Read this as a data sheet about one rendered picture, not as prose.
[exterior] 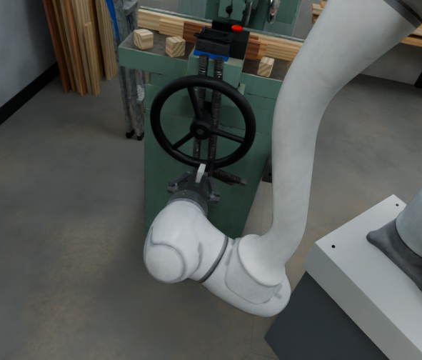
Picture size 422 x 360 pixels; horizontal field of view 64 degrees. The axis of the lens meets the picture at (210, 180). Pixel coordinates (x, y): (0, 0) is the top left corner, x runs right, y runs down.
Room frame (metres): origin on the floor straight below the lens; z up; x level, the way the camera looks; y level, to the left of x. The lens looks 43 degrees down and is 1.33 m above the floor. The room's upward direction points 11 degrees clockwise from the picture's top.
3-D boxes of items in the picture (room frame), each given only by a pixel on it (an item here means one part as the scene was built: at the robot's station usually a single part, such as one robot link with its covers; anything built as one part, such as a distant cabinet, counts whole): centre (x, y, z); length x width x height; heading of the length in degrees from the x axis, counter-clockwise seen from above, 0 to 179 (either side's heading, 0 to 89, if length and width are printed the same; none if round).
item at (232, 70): (0.90, 0.04, 0.91); 0.15 x 0.14 x 0.09; 87
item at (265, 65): (0.95, -0.10, 0.92); 0.05 x 0.04 x 0.04; 170
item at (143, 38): (0.98, 0.27, 0.92); 0.04 x 0.04 x 0.04; 50
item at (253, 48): (1.03, 0.01, 0.93); 0.16 x 0.02 x 0.05; 87
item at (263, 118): (1.21, 0.03, 0.76); 0.57 x 0.45 x 0.09; 177
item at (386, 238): (0.57, -0.55, 0.72); 0.22 x 0.18 x 0.06; 132
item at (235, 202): (1.21, 0.03, 0.36); 0.58 x 0.45 x 0.71; 177
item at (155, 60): (0.98, 0.04, 0.87); 0.61 x 0.30 x 0.06; 87
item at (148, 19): (1.11, 0.03, 0.92); 0.60 x 0.02 x 0.05; 87
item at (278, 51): (1.09, -0.03, 0.92); 0.58 x 0.02 x 0.04; 87
